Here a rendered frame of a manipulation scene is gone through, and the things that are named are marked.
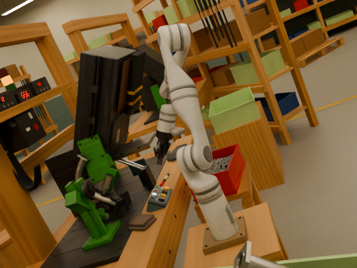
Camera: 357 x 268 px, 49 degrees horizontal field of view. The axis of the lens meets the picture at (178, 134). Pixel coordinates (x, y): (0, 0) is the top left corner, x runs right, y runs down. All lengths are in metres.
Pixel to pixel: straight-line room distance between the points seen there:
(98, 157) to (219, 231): 0.77
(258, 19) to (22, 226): 3.29
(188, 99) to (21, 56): 11.44
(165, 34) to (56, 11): 10.58
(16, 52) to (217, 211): 11.62
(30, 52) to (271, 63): 9.09
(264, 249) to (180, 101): 0.53
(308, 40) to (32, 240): 7.48
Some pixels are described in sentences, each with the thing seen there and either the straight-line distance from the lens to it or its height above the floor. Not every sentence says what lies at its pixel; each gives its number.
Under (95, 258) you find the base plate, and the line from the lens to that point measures 1.62.
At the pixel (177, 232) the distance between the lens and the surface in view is 1.73.
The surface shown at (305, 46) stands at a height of 0.25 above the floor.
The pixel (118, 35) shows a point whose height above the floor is 2.06.
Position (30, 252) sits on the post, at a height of 0.93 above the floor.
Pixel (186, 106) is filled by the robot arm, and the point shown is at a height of 1.32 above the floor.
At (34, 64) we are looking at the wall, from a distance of 12.45.
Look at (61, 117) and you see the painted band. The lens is 12.46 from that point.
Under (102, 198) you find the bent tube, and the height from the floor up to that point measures 1.00.
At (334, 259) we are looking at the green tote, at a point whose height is 0.96.
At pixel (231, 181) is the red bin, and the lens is 1.77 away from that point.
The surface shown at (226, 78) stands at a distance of 4.79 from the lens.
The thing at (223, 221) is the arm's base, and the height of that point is 0.93.
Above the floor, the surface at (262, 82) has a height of 0.73.
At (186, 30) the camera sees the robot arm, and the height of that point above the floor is 1.53.
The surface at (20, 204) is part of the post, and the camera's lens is 1.90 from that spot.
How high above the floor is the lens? 1.54
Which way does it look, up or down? 13 degrees down
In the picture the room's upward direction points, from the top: 24 degrees counter-clockwise
